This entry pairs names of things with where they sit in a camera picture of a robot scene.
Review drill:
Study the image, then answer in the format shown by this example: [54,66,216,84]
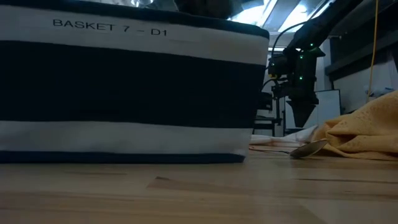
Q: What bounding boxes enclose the yellow waffle-weave towel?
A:
[310,90,398,162]

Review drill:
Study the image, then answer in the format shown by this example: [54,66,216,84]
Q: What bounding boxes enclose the white orange-checked towel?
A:
[249,124,320,147]

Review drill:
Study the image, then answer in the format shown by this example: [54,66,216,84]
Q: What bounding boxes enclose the metal spoon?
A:
[248,138,329,159]

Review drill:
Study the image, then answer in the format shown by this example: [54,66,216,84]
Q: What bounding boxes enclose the black cart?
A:
[253,91,284,138]

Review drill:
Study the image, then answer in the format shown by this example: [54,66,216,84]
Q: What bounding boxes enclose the navy white striped basket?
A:
[0,0,271,165]

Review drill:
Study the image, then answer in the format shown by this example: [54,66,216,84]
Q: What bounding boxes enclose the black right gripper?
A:
[267,46,326,128]

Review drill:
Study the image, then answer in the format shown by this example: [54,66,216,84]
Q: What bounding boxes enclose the ceiling light panel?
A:
[277,0,336,34]
[228,0,279,28]

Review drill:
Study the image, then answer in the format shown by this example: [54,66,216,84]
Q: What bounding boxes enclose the dark overhead shelf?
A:
[325,29,398,82]

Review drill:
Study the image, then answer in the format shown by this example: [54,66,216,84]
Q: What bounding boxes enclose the yellow cable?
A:
[366,0,379,102]

